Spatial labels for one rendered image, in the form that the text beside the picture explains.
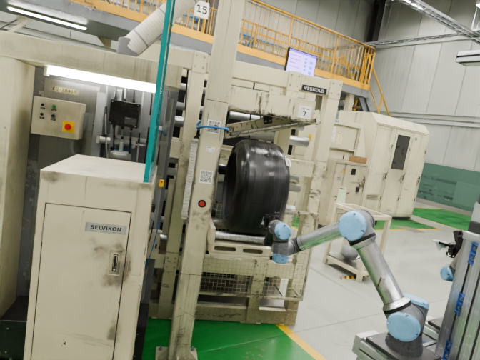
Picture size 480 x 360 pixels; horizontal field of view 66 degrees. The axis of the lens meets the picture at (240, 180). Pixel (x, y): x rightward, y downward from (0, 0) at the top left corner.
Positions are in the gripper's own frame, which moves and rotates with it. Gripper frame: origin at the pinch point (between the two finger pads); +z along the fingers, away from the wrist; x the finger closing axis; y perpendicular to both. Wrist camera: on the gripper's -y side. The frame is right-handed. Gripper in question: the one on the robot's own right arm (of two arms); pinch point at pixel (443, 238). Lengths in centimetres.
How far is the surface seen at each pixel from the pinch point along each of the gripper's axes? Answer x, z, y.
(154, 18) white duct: -177, 33, -127
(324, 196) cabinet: 73, 417, 59
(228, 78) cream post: -134, 9, -92
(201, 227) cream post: -148, 9, -6
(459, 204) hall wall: 680, 864, 174
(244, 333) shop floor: -114, 55, 92
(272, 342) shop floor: -94, 46, 95
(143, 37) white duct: -184, 33, -116
